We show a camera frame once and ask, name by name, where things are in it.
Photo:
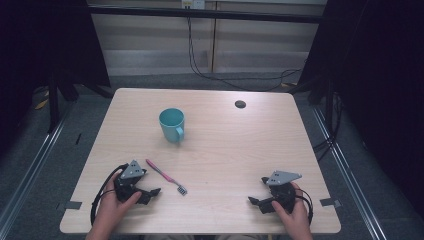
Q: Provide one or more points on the aluminium floor rail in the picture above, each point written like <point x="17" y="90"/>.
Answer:
<point x="350" y="180"/>
<point x="33" y="165"/>

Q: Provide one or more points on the yellow floor marker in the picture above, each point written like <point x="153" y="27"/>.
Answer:
<point x="41" y="104"/>

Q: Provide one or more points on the dark curtain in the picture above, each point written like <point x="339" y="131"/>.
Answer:
<point x="383" y="66"/>
<point x="33" y="43"/>

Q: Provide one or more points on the black horizontal bar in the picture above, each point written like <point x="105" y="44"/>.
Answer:
<point x="233" y="15"/>

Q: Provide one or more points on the person's left hand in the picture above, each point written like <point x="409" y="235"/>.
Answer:
<point x="111" y="210"/>

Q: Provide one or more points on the black metal stand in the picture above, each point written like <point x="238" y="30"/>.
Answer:
<point x="330" y="103"/>
<point x="53" y="103"/>

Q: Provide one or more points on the pink toothbrush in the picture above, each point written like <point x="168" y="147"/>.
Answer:
<point x="163" y="175"/>

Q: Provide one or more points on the person's right hand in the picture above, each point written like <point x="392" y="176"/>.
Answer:
<point x="295" y="220"/>

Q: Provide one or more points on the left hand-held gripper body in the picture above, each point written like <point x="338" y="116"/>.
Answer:
<point x="124" y="188"/>

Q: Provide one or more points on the grey tape piece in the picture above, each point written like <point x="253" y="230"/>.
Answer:
<point x="330" y="202"/>
<point x="73" y="205"/>

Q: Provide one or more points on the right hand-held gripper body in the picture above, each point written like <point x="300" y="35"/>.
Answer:
<point x="283" y="195"/>

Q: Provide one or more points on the white wall power outlet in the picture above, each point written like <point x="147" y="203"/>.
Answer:
<point x="193" y="3"/>

